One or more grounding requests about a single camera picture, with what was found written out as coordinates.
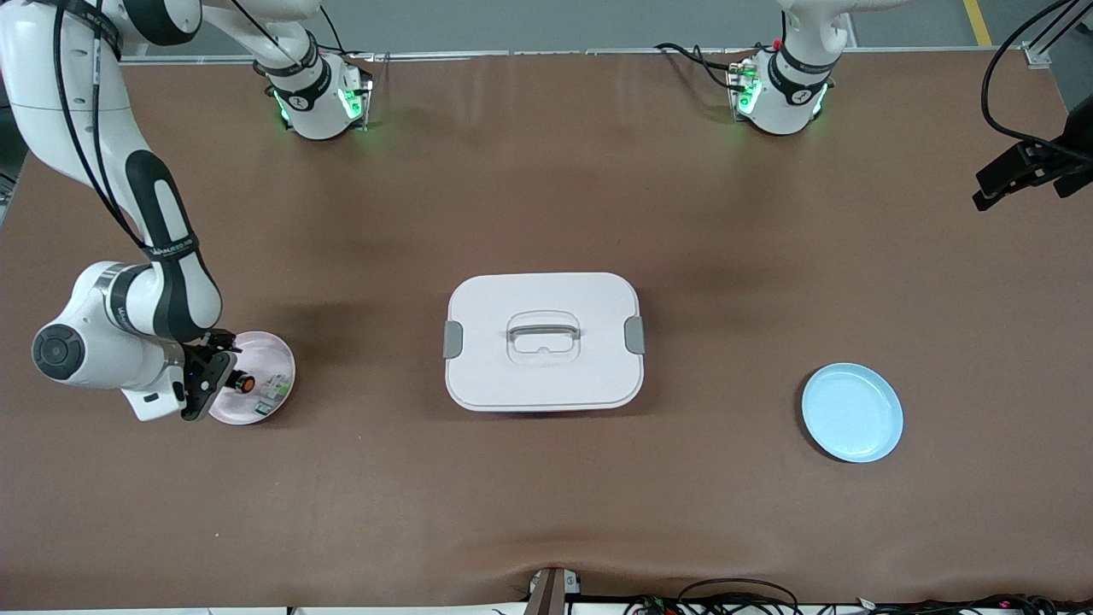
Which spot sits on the light blue round plate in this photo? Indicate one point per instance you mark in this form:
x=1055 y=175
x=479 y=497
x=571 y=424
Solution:
x=852 y=412

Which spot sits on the white switch with green button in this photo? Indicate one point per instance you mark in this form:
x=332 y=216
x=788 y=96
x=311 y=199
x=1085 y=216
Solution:
x=275 y=395

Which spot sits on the grey box latch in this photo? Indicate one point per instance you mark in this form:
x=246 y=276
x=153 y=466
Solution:
x=452 y=340
x=634 y=335

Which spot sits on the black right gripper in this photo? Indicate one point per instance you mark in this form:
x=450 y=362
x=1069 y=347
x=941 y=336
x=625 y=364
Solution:
x=205 y=348

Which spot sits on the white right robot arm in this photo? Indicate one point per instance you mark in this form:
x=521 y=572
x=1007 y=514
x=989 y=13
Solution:
x=51 y=128

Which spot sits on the brown table mat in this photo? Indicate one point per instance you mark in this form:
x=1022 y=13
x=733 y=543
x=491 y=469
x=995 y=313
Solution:
x=546 y=495

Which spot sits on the white lidded storage box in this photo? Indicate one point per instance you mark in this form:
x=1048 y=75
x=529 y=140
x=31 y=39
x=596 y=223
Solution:
x=546 y=376

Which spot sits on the orange button switch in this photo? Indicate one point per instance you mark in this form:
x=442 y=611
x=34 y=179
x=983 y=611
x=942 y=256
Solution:
x=247 y=384

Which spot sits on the brown table edge bracket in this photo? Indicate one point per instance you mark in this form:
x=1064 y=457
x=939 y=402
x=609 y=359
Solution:
x=551 y=594

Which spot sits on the aluminium frame profile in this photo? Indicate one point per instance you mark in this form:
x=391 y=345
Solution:
x=1046 y=38

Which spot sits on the pink round plate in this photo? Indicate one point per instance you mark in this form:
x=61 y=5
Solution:
x=273 y=359

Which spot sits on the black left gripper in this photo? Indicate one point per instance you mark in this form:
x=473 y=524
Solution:
x=1061 y=157

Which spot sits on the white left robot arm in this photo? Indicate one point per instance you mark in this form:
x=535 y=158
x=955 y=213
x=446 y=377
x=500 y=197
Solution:
x=786 y=94

